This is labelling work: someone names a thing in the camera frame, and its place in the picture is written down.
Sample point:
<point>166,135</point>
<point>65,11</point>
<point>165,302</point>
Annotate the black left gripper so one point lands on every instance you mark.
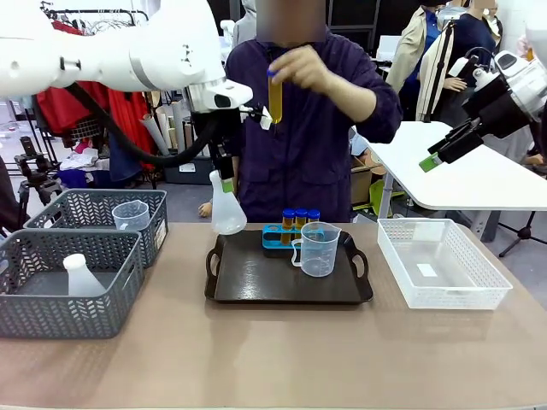
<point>224,158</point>

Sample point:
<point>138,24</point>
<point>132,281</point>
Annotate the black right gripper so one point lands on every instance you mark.
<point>500,111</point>

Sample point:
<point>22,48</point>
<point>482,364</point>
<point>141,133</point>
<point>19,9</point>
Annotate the white plastic conical flask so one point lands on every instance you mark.
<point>228,220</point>
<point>83,279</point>

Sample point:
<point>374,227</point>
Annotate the clear plastic measuring beaker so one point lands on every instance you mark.
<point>318,260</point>
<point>130,218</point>

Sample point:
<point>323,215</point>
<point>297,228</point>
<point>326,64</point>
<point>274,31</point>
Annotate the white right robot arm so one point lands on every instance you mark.
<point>532,85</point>

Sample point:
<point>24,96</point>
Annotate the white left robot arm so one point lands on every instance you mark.
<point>128,42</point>

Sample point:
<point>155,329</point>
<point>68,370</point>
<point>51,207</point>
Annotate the person's left forearm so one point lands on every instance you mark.
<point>357,100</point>

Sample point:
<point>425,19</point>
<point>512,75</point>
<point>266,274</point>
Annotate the person's left hand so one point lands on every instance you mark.
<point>312,68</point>

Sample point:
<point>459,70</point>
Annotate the mannequin hand on floor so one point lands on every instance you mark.
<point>206,209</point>

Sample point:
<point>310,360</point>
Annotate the gray storage bin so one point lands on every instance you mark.
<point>188,171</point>

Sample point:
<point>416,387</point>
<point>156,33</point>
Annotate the white round-corner table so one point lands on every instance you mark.
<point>470,183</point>

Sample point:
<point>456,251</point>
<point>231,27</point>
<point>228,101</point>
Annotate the blue test tube rack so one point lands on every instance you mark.
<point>273,241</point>

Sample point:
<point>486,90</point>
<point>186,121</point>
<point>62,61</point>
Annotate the green plastic object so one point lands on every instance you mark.
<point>380,194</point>

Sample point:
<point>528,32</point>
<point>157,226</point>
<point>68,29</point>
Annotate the tall gray paper roll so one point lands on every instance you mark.
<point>178,124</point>

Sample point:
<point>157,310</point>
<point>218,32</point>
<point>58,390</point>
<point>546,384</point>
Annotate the person in purple jacket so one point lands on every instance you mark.
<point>307,171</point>

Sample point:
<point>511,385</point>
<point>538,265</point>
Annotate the brown cardboard box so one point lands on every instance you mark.
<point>363,179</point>

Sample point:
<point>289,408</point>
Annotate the black stand pole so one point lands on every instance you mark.
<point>442,64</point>

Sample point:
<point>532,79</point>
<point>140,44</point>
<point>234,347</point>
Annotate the beige paper roll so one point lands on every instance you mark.
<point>162,115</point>

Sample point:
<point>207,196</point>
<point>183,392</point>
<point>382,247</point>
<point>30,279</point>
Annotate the black serving tray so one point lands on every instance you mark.
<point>256,282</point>

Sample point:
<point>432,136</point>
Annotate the blue hanging garment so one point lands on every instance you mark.
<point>121,162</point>

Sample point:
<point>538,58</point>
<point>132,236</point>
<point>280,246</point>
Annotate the black tripod legs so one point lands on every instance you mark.
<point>523,232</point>

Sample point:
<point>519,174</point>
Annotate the long red dress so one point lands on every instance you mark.
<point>128,124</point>

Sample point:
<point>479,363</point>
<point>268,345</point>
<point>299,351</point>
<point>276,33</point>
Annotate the white paper label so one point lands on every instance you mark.
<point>426,270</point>

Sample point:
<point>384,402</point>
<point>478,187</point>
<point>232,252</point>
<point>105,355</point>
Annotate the gray basket with sticker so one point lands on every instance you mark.
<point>85,209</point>

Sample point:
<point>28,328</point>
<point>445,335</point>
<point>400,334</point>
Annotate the white plastic basket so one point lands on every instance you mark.
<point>448,299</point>

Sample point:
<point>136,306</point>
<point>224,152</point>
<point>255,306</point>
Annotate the white humanoid figure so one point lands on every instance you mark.
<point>226,30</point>

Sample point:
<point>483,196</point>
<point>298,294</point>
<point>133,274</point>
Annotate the gray hoodie mannequin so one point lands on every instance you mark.
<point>245,25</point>

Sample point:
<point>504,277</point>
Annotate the red jacket garment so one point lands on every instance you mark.
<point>64,107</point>

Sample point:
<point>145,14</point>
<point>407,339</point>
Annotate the black metal clothes rack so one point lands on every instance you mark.
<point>137,13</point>

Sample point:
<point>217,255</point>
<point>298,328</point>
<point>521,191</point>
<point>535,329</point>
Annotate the large gray plastic basket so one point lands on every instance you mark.
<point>64,316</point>

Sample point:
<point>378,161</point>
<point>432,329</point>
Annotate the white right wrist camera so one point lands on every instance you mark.
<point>460,66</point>

